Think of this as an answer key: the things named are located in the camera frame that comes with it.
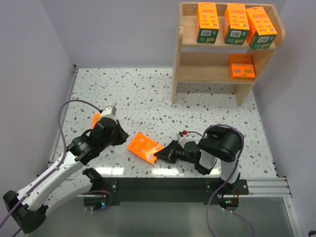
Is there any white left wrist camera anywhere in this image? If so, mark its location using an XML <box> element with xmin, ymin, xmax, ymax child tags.
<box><xmin>100</xmin><ymin>105</ymin><xmax>117</xmax><ymax>121</ymax></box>

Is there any wooden shelf unit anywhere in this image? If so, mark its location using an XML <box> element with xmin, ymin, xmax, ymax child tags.
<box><xmin>172</xmin><ymin>2</ymin><xmax>286</xmax><ymax>106</ymax></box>

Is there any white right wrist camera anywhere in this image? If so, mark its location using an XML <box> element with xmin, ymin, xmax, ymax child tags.
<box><xmin>177</xmin><ymin>130</ymin><xmax>188</xmax><ymax>144</ymax></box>

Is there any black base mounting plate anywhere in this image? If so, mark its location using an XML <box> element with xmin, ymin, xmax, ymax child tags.
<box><xmin>83</xmin><ymin>177</ymin><xmax>250</xmax><ymax>207</ymax></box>

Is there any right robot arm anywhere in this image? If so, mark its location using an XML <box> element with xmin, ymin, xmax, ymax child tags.
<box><xmin>154</xmin><ymin>124</ymin><xmax>244</xmax><ymax>185</ymax></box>

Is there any orange sponge box narrow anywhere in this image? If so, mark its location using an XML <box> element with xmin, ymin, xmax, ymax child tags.
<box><xmin>223</xmin><ymin>3</ymin><xmax>250</xmax><ymax>45</ymax></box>
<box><xmin>196</xmin><ymin>2</ymin><xmax>220</xmax><ymax>44</ymax></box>

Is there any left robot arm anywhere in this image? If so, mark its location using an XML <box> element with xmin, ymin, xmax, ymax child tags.
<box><xmin>3</xmin><ymin>117</ymin><xmax>129</xmax><ymax>234</ymax></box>

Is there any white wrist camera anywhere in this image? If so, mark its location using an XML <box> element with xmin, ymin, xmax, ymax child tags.
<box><xmin>177</xmin><ymin>130</ymin><xmax>188</xmax><ymax>144</ymax></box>
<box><xmin>100</xmin><ymin>105</ymin><xmax>117</xmax><ymax>121</ymax></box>

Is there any orange sponge box wide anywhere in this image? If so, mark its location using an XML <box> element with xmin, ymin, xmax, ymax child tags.
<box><xmin>92</xmin><ymin>113</ymin><xmax>101</xmax><ymax>128</ymax></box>
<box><xmin>127</xmin><ymin>132</ymin><xmax>164</xmax><ymax>164</ymax></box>
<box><xmin>228</xmin><ymin>53</ymin><xmax>256</xmax><ymax>80</ymax></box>

